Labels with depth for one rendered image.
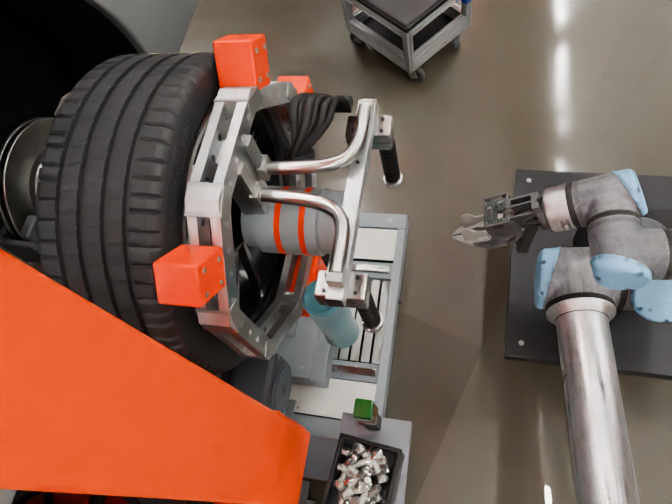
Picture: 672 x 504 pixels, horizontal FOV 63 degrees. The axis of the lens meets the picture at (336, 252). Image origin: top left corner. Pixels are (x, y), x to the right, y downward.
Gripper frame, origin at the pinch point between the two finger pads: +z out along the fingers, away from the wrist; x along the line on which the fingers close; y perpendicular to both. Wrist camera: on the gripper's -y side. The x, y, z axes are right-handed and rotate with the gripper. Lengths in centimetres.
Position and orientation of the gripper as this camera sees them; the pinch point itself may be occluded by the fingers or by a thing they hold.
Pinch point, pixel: (459, 236)
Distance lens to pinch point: 125.5
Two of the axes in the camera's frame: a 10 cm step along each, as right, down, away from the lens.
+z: -8.0, 1.9, 5.7
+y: -5.9, -4.2, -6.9
